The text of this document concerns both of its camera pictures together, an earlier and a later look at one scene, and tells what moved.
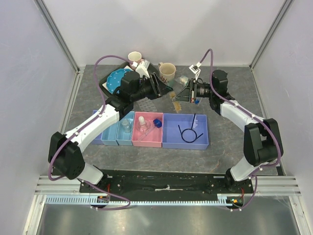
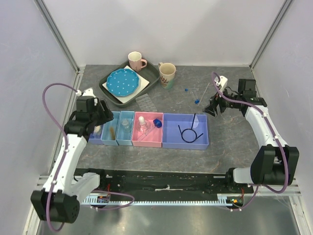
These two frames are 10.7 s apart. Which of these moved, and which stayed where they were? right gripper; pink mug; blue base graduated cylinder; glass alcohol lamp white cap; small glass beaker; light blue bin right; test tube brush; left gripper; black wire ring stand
Moved: right gripper; test tube brush; left gripper
Stayed: small glass beaker; glass alcohol lamp white cap; pink mug; black wire ring stand; blue base graduated cylinder; light blue bin right
